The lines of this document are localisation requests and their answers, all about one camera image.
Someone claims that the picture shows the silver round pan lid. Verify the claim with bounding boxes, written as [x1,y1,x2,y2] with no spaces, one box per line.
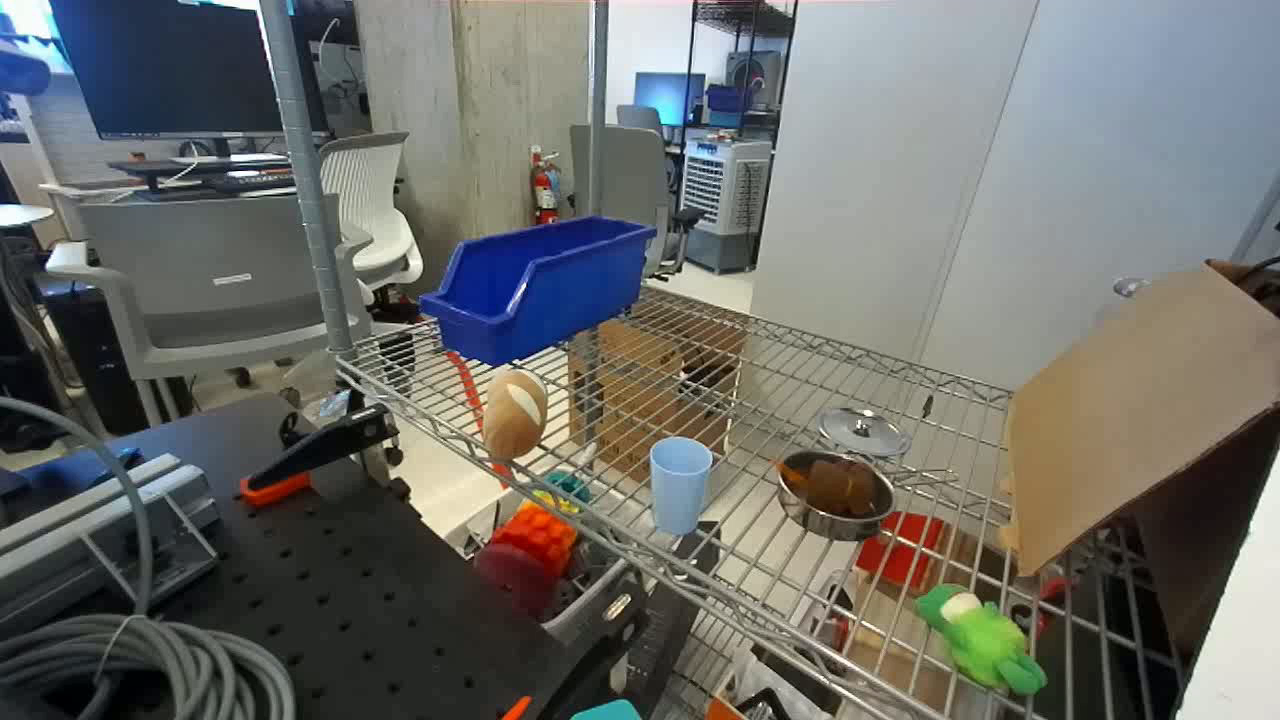
[815,399,909,463]

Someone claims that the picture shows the small silver metal pan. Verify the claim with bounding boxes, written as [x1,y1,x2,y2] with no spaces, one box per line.
[777,450,899,540]

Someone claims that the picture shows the cardboard box under shelf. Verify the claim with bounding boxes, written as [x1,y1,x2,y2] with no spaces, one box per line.
[572,289,751,486]

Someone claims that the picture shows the light blue plastic cup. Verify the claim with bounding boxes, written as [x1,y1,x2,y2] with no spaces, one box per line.
[649,437,714,540]

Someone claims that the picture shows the blue plastic storage bin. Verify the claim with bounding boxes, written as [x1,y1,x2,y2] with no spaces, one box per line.
[414,211,661,369]

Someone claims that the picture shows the tan wooden ball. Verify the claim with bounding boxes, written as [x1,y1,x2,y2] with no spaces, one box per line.
[478,369,552,472]

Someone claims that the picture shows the small teal toy piece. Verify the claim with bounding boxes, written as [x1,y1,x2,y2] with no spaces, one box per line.
[536,469,594,516]

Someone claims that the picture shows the grey chair backrest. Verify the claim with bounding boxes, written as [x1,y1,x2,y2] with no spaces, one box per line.
[569,121,677,245]

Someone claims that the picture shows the red fire extinguisher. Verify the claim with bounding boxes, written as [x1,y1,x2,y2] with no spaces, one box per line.
[522,141,569,230]

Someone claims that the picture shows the white portable air cooler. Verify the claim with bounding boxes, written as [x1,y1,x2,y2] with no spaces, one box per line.
[677,129,777,275]

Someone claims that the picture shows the small blue lit monitor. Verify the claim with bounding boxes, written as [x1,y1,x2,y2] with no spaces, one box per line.
[630,67,710,132]

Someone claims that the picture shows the white mesh office chair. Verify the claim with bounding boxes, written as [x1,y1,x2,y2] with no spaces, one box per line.
[316,129,430,303]

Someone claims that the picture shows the red plastic object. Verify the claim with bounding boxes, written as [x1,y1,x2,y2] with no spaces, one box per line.
[853,510,950,596]

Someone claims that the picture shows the black metal shelving unit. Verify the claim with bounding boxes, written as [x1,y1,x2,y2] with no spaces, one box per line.
[682,0,803,137]

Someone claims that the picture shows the grey plastic chair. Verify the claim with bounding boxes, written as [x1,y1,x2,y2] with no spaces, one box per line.
[40,183,374,432]

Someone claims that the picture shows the green plush toy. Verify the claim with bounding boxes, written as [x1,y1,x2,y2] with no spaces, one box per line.
[910,581,1052,700]

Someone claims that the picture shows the large dark monitor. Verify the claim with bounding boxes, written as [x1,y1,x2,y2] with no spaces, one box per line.
[49,0,291,141]

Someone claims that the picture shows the orange curved cord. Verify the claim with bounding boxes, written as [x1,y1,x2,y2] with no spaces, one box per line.
[442,348,496,437]

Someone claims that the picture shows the black clamp with orange handle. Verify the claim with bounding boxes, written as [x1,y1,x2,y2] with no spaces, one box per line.
[236,399,403,512]

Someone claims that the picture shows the silver wire shelf rack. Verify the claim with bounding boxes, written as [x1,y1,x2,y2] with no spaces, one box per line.
[257,0,1193,720]

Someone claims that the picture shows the grey cable bundle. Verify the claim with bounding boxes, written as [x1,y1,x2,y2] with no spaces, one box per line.
[0,392,301,720]

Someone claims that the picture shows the grey aluminium rail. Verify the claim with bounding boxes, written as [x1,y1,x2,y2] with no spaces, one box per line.
[0,452,225,633]

